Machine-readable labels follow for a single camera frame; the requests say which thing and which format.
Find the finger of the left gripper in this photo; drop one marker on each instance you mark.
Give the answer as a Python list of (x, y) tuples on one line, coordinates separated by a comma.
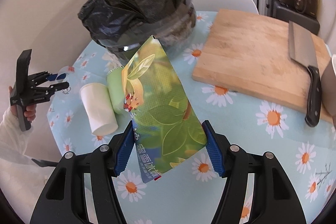
[(43, 77), (53, 88)]

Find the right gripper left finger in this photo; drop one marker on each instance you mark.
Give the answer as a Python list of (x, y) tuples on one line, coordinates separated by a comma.
[(62, 200)]

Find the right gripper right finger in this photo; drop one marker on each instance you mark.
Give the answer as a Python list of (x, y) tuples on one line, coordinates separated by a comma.
[(274, 198)]

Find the green yellow snack packet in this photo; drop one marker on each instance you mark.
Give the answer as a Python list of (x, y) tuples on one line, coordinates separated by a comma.
[(166, 128)]

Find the black bag lined trash bin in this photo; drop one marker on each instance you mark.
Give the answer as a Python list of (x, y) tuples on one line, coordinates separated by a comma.
[(122, 26)]

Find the person's left hand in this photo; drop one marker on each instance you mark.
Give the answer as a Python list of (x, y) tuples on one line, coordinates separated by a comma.
[(30, 112)]

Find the white paper cup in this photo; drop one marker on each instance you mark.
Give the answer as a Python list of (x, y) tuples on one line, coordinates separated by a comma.
[(98, 106)]

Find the daisy print blue tablecloth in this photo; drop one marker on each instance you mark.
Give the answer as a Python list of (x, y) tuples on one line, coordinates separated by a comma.
[(173, 175)]

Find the beige ceramic mug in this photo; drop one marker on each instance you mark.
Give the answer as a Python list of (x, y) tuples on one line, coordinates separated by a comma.
[(328, 82)]

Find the wooden cutting board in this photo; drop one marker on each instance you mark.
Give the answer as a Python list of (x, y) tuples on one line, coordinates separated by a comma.
[(248, 53)]

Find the black box under handbag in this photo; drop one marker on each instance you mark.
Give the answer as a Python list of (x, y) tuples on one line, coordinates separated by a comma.
[(277, 10)]

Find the steel cleaver black handle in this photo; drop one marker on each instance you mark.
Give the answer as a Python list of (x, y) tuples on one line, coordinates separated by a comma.
[(302, 51)]

